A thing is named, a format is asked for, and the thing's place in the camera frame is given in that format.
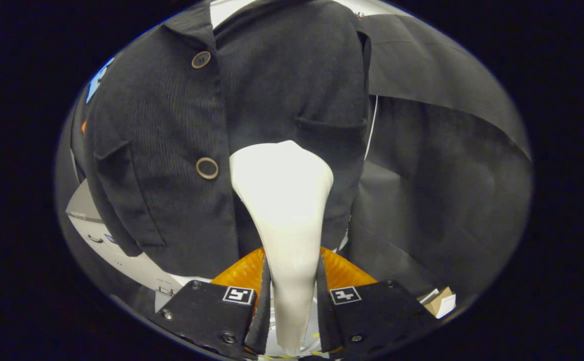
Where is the white garment steamer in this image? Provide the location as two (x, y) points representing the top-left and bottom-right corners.
(229, 140), (334, 354)

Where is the grey cabinet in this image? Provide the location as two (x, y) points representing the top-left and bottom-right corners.
(66, 178), (187, 311)

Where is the thin white cable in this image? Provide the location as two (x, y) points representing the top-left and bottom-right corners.
(364, 95), (378, 161)

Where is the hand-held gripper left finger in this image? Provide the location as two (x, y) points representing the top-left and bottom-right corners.
(155, 247), (272, 360)

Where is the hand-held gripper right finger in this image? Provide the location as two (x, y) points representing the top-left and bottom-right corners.
(317, 247), (438, 359)

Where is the black backdrop cloth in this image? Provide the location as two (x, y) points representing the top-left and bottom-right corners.
(54, 10), (533, 301)

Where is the black button jacket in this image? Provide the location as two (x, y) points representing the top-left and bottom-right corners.
(82, 0), (372, 279)

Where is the cardboard box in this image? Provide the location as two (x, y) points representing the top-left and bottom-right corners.
(420, 287), (457, 319)

